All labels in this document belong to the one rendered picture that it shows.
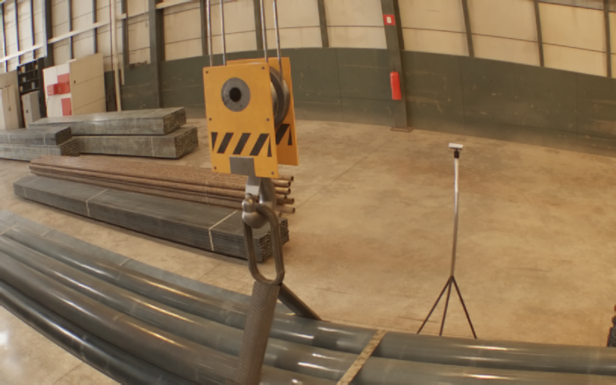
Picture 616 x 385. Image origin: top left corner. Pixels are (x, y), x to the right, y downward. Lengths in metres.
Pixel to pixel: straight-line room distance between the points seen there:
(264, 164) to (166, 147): 7.98
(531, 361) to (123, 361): 1.52
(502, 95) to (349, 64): 3.12
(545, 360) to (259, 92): 1.21
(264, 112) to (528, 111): 8.20
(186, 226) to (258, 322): 4.27
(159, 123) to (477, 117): 5.59
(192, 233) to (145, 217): 0.77
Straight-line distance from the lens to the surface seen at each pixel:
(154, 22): 12.84
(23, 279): 2.70
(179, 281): 4.86
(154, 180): 7.21
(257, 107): 1.39
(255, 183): 1.51
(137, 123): 9.90
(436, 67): 9.60
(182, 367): 1.81
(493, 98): 9.43
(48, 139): 11.45
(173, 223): 5.98
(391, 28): 9.56
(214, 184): 6.50
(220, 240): 5.59
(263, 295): 1.64
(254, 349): 1.64
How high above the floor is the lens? 2.50
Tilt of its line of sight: 21 degrees down
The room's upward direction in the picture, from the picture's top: 5 degrees counter-clockwise
